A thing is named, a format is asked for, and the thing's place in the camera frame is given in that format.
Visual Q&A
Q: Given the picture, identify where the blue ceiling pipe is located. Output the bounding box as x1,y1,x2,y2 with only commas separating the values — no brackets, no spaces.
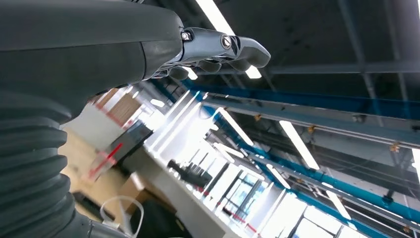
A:
210,112,420,224

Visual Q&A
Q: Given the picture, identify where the white looped cable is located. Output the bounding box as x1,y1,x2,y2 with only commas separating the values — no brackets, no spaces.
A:
99,195,145,238

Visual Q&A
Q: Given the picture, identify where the blue ceiling beam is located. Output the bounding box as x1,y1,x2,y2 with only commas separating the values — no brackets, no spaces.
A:
154,78,420,120

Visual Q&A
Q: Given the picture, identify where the long ceiling light strip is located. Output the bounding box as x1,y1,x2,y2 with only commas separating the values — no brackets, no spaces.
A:
279,120,320,171
322,182,352,221
196,0,263,80
265,163,291,190
217,107,255,147

